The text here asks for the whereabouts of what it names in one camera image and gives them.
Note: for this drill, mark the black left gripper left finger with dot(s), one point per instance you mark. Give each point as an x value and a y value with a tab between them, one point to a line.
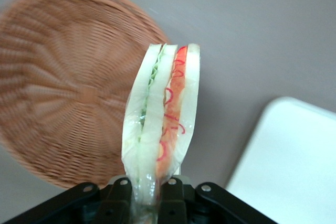
78	203

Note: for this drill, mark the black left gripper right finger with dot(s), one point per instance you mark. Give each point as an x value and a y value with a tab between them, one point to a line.
204	203

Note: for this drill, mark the triangle sandwich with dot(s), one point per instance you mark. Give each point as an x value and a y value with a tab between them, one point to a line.
152	119

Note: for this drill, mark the beige rectangular tray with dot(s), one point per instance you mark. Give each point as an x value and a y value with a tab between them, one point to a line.
288	169

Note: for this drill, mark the round brown wicker basket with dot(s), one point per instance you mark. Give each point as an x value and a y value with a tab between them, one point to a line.
65	77

